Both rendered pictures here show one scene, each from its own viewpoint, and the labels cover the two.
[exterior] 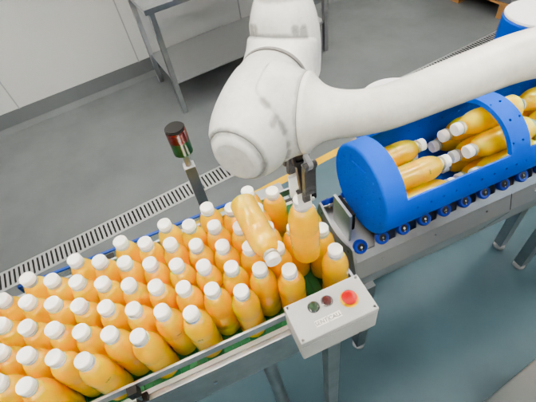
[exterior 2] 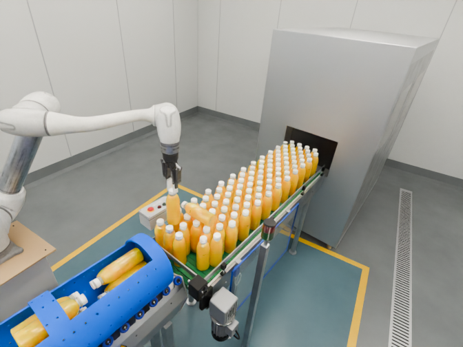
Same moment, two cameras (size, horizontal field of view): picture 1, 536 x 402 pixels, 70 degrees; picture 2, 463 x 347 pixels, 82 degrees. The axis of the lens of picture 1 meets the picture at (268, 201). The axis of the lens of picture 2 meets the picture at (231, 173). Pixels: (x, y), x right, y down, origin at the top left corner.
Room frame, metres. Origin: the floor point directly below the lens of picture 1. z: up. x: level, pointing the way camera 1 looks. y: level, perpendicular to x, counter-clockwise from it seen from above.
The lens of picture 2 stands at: (1.60, -0.56, 2.15)
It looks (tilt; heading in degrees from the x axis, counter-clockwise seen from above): 32 degrees down; 140
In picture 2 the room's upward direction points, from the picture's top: 5 degrees clockwise
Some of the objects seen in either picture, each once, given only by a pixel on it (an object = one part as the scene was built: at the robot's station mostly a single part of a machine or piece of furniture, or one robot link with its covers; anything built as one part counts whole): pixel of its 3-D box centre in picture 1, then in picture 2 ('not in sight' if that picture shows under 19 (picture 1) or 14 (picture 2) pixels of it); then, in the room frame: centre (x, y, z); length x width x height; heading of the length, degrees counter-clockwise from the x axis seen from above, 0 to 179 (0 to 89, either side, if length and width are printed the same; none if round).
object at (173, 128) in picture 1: (181, 147); (267, 233); (0.97, 0.24, 1.18); 0.06 x 0.06 x 0.16
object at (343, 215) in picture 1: (344, 217); not in sight; (0.72, -0.22, 0.99); 0.10 x 0.02 x 0.12; 14
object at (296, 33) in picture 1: (283, 47); (169, 123); (0.54, -0.07, 1.68); 0.13 x 0.11 x 0.16; 155
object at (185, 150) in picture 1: (181, 145); (267, 233); (0.97, 0.24, 1.18); 0.06 x 0.06 x 0.05
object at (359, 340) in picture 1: (361, 317); (154, 335); (0.67, -0.31, 0.31); 0.06 x 0.06 x 0.63; 14
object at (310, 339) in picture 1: (330, 316); (158, 212); (0.39, -0.10, 1.05); 0.20 x 0.10 x 0.10; 104
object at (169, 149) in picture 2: not in sight; (169, 146); (0.55, -0.07, 1.57); 0.09 x 0.09 x 0.06
